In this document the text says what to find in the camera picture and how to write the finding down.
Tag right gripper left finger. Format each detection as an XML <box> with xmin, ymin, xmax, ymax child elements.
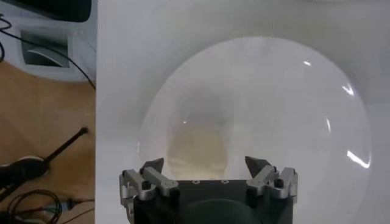
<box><xmin>118</xmin><ymin>158</ymin><xmax>180</xmax><ymax>224</ymax></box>

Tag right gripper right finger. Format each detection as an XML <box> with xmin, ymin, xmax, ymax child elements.
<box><xmin>245</xmin><ymin>156</ymin><xmax>299</xmax><ymax>203</ymax></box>

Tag white and black robot base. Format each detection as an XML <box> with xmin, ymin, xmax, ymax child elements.
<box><xmin>0</xmin><ymin>0</ymin><xmax>98</xmax><ymax>83</ymax></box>

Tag round white plate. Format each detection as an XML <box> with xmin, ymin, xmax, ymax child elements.
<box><xmin>136</xmin><ymin>36</ymin><xmax>372</xmax><ymax>224</ymax></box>

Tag black rod shaped object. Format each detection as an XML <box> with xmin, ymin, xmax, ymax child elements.
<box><xmin>0</xmin><ymin>127</ymin><xmax>89</xmax><ymax>198</ymax></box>

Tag coiled black floor cables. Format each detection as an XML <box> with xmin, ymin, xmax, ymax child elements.
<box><xmin>0</xmin><ymin>188</ymin><xmax>96</xmax><ymax>224</ymax></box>

